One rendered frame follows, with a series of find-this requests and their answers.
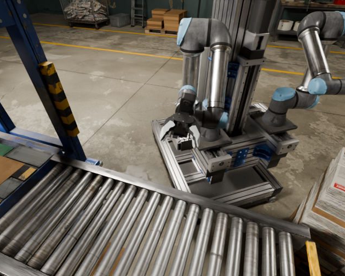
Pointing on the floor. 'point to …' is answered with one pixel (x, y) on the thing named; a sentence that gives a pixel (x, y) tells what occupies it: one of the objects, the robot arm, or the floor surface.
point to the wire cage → (85, 12)
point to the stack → (308, 217)
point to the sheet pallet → (165, 21)
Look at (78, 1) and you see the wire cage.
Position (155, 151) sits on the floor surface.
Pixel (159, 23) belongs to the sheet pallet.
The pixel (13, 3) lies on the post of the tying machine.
